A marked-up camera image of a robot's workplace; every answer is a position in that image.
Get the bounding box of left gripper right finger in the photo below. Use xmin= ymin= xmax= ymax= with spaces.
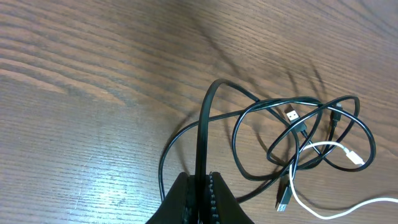
xmin=208 ymin=172 xmax=254 ymax=224

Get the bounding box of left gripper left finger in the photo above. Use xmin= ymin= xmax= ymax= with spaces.
xmin=146 ymin=172 xmax=195 ymax=224

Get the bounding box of black USB cable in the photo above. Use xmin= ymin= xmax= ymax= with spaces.
xmin=157 ymin=78 xmax=377 ymax=224

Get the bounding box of white USB cable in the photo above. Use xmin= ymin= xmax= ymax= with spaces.
xmin=288 ymin=141 xmax=398 ymax=220

